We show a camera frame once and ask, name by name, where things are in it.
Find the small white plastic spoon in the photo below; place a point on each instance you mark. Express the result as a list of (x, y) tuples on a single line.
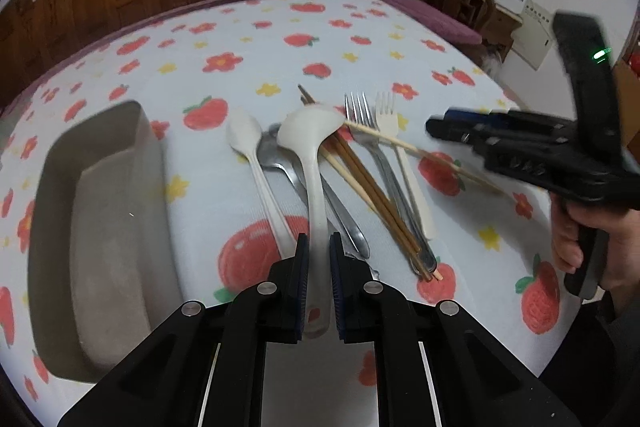
[(244, 135)]

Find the dark brown chopstick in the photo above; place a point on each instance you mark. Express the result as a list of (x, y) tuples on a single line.
[(391, 204)]

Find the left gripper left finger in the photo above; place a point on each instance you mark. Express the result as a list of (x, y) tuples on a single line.
[(287, 305)]

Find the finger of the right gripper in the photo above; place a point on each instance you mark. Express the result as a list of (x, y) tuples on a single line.
[(494, 118), (460, 130)]

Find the large white plastic ladle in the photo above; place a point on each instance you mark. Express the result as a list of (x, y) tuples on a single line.
[(302, 133)]

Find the fruit flower print tablecloth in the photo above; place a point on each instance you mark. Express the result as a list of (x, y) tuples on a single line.
[(189, 71)]

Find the large steel spoon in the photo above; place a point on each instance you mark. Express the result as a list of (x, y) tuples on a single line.
[(352, 231)]

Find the purple seat cushion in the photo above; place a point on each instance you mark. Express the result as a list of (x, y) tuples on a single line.
[(441, 24)]

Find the steel fork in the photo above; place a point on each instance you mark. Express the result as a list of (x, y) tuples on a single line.
[(359, 112)]

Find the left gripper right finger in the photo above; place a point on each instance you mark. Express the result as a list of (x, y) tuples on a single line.
[(356, 311)]

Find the white plastic fork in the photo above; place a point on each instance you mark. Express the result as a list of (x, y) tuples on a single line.
[(387, 122)]

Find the right hand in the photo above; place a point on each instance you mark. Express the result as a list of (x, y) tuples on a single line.
[(621, 274)]

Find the white electrical box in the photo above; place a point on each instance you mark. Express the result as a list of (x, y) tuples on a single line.
[(533, 40)]

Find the metal rectangular tray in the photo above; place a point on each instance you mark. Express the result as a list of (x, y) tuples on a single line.
[(101, 273)]

